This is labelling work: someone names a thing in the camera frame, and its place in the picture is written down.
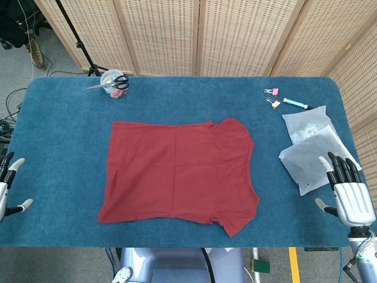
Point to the blue table cloth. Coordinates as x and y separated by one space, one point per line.
64 132

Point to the plain white plastic bag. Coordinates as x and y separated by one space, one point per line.
303 165

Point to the white bag with label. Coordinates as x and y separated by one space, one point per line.
312 123

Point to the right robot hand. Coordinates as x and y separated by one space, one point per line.
352 200

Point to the pink clip inside jar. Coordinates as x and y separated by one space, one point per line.
116 93

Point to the yellow binder clip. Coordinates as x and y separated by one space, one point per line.
276 104

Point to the white teal glue tube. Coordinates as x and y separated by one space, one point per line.
294 103

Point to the red t-shirt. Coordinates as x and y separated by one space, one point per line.
176 171

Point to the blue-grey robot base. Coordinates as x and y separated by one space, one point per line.
176 265

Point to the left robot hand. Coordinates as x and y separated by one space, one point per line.
3 191

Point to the pink binder clip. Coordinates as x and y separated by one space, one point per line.
274 92

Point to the black tripod stand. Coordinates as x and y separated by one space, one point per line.
79 44

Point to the clear plastic clip jar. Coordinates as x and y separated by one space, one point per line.
107 75

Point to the black office chair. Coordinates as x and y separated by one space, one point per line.
17 17

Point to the green box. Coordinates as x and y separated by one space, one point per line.
260 266

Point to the brown shoe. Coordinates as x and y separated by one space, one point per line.
36 53

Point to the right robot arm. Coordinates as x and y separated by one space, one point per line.
360 250

